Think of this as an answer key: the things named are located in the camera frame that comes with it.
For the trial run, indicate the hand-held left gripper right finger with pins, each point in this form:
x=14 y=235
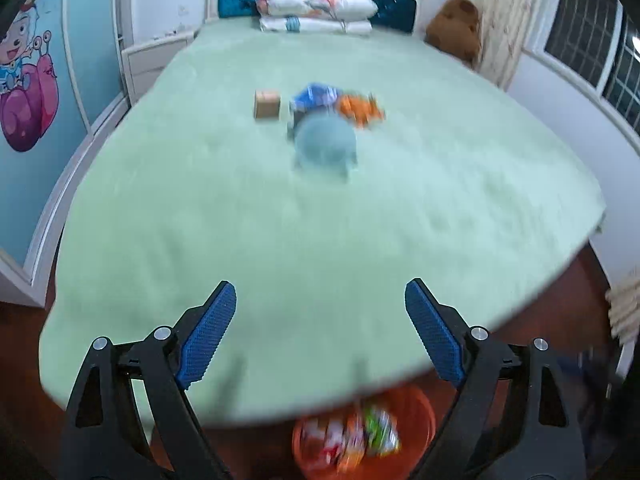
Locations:
x=432 y=335

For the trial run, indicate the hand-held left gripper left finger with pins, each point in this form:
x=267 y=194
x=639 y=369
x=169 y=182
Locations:
x=207 y=335

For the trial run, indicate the green snack packet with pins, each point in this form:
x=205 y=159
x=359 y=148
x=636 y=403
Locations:
x=380 y=432

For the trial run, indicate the orange drink pouch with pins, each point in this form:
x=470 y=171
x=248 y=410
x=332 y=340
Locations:
x=355 y=430

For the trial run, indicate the red and white wrapper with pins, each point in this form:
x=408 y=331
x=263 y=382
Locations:
x=322 y=440

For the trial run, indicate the orange plastic bin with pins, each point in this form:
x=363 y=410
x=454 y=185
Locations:
x=310 y=465

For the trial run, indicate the green bed blanket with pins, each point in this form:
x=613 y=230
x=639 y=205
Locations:
x=300 y=235

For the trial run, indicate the cream ribbed object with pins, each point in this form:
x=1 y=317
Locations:
x=625 y=310

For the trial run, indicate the light blue plastic cup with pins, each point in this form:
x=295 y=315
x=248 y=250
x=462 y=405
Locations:
x=325 y=142

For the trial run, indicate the orange snack packet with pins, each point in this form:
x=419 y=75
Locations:
x=360 y=109

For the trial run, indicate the blue snack packet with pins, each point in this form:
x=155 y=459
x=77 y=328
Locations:
x=312 y=96

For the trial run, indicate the cream nightstand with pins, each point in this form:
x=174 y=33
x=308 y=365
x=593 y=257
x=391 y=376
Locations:
x=150 y=60

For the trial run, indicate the cartoon wardrobe doors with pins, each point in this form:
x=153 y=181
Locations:
x=30 y=110

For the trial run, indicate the brown plush bear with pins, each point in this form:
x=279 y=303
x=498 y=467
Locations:
x=452 y=25

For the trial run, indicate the cream floral curtain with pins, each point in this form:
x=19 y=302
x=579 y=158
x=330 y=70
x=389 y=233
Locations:
x=505 y=20

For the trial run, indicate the folded floral quilt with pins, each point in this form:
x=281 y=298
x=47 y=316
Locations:
x=320 y=26

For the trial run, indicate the window with grille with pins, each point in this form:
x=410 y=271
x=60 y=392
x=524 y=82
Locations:
x=585 y=35

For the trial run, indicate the white patterned pillow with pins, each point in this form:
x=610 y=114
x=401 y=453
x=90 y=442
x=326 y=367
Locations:
x=325 y=5

